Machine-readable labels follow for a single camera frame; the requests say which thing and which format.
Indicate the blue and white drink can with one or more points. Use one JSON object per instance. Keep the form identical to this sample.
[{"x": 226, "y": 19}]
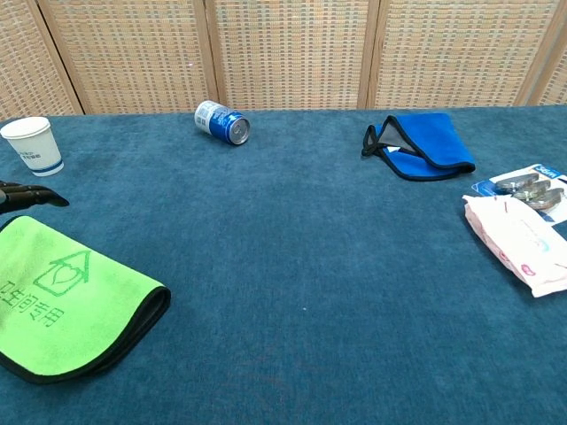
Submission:
[{"x": 218, "y": 121}]

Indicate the teal table cover cloth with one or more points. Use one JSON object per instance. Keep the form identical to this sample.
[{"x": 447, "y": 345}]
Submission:
[{"x": 332, "y": 288}]

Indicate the white paper cup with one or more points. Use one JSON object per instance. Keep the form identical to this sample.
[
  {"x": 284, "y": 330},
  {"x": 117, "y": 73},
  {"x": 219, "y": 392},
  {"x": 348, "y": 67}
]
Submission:
[{"x": 36, "y": 146}]

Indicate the grey and green microfiber cloth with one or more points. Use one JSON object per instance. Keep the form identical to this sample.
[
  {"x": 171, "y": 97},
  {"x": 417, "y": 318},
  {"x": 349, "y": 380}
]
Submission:
[{"x": 62, "y": 305}]

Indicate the blue cloth with black trim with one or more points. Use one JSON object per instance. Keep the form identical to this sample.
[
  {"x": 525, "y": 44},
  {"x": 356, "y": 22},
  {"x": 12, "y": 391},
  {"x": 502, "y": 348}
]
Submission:
[{"x": 436, "y": 141}]

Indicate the blister pack of metal parts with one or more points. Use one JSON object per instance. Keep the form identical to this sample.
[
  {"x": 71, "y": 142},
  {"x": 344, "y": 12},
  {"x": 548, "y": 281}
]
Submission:
[{"x": 525, "y": 188}]

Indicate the woven wooden folding screen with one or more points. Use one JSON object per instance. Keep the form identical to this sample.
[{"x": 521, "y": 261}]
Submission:
[{"x": 288, "y": 53}]

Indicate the left silver and black robot hand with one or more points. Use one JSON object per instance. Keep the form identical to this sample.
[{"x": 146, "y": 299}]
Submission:
[{"x": 26, "y": 197}]

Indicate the pink and white wipes pack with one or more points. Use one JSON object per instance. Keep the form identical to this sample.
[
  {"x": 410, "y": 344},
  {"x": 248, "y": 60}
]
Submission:
[{"x": 522, "y": 243}]

